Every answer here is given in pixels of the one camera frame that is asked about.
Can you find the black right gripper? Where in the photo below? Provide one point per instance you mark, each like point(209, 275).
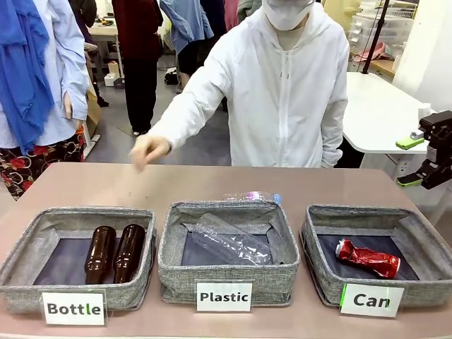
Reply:
point(441, 151)

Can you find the crushed red soda can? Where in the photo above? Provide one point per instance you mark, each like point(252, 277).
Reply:
point(367, 259)

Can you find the crushed clear plastic bottle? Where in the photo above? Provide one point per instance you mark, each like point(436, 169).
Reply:
point(229, 243)

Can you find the brown glass beer bottle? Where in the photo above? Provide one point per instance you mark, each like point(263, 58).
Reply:
point(100, 254)
point(130, 252)

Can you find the person right forearm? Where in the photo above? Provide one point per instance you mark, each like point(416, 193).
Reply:
point(190, 120)

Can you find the person left forearm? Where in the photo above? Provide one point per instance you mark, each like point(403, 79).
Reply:
point(333, 134)

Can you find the grey basket labelled Can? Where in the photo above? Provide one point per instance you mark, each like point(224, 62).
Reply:
point(416, 293)

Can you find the white Can label sign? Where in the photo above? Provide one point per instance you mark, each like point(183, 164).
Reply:
point(371, 301)

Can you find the grey basket labelled Plastic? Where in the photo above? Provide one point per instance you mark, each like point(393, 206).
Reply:
point(226, 273)

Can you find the grey basket labelled Bottle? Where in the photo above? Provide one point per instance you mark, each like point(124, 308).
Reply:
point(21, 293)

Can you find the person right hand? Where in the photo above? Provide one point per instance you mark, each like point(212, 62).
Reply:
point(150, 150)

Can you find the pink cloth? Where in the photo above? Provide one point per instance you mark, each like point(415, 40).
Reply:
point(370, 54)

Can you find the black stand pole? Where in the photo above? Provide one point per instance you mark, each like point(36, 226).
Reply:
point(376, 35)

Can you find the clear plastic drawer unit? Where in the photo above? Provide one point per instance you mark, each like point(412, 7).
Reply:
point(395, 24)

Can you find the person in white hoodie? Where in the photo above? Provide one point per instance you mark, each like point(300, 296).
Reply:
point(282, 106)

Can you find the clear bottle with blue cap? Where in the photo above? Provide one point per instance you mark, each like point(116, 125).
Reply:
point(247, 196)

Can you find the white face mask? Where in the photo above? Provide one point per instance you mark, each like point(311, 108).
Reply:
point(286, 16)

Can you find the grey green jacket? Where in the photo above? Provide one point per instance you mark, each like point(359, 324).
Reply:
point(249, 8)

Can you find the pink garment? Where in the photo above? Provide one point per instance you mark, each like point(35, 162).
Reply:
point(231, 14)

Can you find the white Plastic label sign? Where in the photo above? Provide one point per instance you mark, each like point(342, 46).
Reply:
point(223, 297)

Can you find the mannequin blue shirt black skirt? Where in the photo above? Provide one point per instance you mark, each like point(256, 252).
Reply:
point(187, 28)

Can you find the person in dark red top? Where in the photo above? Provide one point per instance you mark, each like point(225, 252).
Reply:
point(141, 53)

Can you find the white box on floor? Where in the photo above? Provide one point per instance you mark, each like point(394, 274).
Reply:
point(113, 80)

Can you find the cardboard box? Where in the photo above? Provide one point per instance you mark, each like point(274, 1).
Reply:
point(93, 109)

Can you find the white background desk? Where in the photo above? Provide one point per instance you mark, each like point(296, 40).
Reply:
point(104, 31)

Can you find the mannequin hand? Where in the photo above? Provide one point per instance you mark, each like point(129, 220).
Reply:
point(68, 106)

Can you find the mannequin in light blue shirt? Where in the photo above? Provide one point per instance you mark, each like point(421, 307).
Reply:
point(70, 53)

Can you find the floral red black skirt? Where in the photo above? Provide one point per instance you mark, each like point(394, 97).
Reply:
point(42, 155)

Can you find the white Bottle label sign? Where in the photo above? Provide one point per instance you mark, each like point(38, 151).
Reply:
point(73, 309)

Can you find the blue scarf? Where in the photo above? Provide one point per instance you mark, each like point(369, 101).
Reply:
point(21, 70)

